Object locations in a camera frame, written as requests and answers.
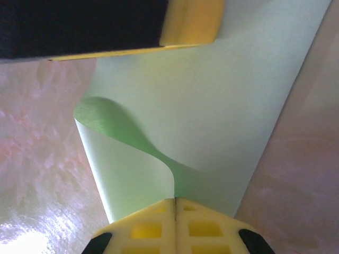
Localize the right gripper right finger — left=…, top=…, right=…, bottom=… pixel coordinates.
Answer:
left=175, top=198, right=276, bottom=254

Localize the light green cloth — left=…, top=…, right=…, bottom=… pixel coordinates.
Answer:
left=73, top=0, right=333, bottom=225

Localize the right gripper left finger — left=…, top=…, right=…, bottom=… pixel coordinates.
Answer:
left=84, top=198, right=176, bottom=254

